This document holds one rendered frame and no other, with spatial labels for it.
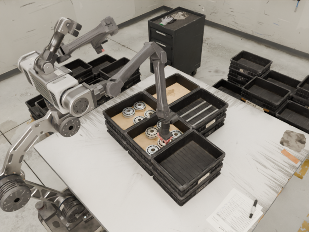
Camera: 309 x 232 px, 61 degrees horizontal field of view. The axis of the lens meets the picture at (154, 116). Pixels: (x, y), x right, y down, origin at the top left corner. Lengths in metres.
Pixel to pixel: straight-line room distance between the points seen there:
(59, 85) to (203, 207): 1.14
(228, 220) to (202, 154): 0.45
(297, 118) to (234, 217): 1.56
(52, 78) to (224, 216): 1.29
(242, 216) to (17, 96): 3.37
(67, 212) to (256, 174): 1.43
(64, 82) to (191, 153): 0.98
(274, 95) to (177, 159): 1.57
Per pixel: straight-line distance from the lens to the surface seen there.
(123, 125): 2.08
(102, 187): 1.92
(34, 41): 4.68
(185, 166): 1.81
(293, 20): 4.79
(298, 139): 2.36
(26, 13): 4.53
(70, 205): 2.24
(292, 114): 3.09
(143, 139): 1.97
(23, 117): 3.81
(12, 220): 2.88
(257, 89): 3.12
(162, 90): 1.66
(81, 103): 1.34
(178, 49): 3.43
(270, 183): 2.01
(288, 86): 3.48
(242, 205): 1.87
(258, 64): 3.54
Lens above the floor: 2.29
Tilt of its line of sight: 43 degrees down
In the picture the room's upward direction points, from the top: 3 degrees counter-clockwise
